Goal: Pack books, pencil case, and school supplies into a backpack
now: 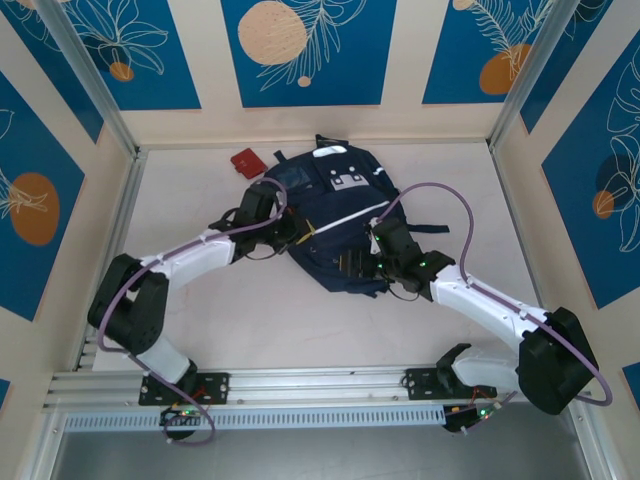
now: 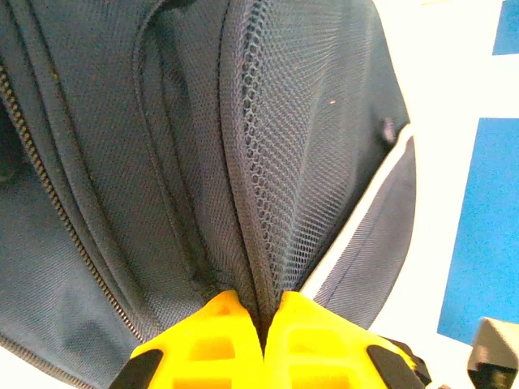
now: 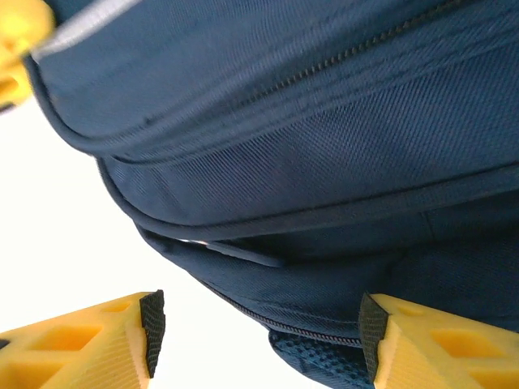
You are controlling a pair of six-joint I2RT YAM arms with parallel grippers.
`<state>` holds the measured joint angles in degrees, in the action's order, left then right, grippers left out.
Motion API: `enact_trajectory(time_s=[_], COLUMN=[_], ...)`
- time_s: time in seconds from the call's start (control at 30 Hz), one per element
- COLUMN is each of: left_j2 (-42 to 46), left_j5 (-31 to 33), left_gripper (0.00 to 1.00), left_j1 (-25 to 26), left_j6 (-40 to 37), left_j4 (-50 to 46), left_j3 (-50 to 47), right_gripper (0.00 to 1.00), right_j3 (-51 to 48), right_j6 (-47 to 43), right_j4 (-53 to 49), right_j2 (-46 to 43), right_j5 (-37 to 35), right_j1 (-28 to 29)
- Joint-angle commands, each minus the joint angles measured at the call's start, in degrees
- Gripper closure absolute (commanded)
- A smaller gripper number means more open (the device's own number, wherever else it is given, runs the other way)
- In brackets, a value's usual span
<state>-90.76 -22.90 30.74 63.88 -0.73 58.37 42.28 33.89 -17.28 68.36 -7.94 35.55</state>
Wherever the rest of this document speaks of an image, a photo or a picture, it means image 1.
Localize red leather wallet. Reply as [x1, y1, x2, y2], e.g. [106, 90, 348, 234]
[230, 147, 269, 179]

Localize navy blue backpack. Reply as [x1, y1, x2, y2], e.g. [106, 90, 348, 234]
[257, 133, 451, 300]

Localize black controller board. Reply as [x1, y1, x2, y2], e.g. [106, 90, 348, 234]
[442, 403, 499, 435]
[158, 405, 202, 427]

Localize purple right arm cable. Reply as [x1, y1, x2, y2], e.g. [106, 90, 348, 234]
[377, 182, 614, 436]

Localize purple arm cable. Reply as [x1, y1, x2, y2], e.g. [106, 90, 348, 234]
[97, 178, 290, 447]
[377, 182, 614, 436]

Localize aluminium side rail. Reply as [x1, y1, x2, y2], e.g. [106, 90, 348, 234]
[488, 142, 564, 362]
[74, 148, 150, 372]

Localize aluminium mounting rail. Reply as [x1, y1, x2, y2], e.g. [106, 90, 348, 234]
[42, 362, 596, 414]

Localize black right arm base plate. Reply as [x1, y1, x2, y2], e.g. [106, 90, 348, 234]
[405, 367, 499, 402]

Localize blue floral wall panel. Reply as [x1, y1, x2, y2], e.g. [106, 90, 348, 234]
[422, 0, 556, 105]
[221, 0, 399, 109]
[519, 0, 615, 135]
[0, 0, 105, 145]
[64, 0, 202, 111]
[0, 69, 86, 322]
[542, 47, 640, 310]

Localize grey slotted cable duct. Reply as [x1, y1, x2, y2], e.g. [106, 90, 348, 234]
[62, 405, 449, 432]

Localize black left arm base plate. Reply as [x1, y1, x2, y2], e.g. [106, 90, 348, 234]
[138, 370, 231, 407]

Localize aluminium frame post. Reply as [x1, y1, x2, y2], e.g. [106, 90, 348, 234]
[37, 0, 140, 157]
[488, 0, 591, 151]

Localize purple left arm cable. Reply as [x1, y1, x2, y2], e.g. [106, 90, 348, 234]
[97, 178, 290, 447]

